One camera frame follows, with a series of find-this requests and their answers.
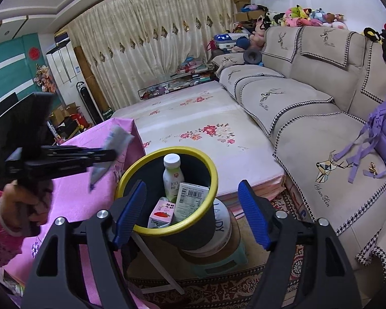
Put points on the black neck pillow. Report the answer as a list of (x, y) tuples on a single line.
[(252, 56)]

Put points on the white standing air conditioner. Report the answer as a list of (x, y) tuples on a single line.
[(62, 64)]

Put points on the black yellow-rimmed trash bin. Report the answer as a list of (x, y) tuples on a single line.
[(196, 170)]

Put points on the white round tin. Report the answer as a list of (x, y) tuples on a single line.
[(220, 225)]

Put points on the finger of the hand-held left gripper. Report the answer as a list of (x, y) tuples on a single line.
[(80, 154), (67, 169)]

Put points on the red container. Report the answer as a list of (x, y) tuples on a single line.
[(78, 120)]

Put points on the white folding table leg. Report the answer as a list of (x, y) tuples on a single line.
[(157, 264)]

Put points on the blue white wrapper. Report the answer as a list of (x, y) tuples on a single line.
[(119, 138)]

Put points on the stack of cardboard boxes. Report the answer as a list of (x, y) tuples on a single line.
[(244, 3)]

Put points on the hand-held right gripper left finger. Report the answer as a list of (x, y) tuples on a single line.
[(130, 212)]

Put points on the blue star-print bag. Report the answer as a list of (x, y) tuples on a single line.
[(226, 37)]

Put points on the beige patterned curtain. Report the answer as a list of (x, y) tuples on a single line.
[(148, 45)]

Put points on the hanging artificial flowers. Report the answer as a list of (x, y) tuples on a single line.
[(45, 79)]

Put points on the black red plush toy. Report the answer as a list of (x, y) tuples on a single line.
[(381, 40)]

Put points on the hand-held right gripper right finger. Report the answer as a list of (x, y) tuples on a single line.
[(252, 212)]

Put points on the low cluttered glass table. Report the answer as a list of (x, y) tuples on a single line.
[(180, 82)]

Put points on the open cardboard boxes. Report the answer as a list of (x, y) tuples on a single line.
[(64, 112)]

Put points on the red round wall decoration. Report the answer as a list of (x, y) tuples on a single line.
[(34, 52)]

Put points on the black tower fan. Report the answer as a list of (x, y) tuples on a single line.
[(87, 103)]

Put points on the red patterned rug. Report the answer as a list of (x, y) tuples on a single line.
[(231, 291)]

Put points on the beige sofa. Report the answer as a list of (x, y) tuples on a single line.
[(308, 103)]

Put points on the pink floral tablecloth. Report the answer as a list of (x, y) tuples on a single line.
[(70, 199)]

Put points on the black and white box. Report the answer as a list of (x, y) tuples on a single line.
[(189, 202)]

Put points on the rolled brown mat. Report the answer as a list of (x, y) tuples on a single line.
[(90, 74)]

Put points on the pink milk carton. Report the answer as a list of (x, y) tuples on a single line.
[(160, 214)]

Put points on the pile of plush toys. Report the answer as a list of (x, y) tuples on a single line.
[(296, 16)]

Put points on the teal plastic stool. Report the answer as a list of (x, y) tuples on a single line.
[(225, 264)]

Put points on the white green drink bottle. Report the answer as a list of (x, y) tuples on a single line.
[(172, 180)]

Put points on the person's left hand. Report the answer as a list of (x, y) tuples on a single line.
[(16, 206)]

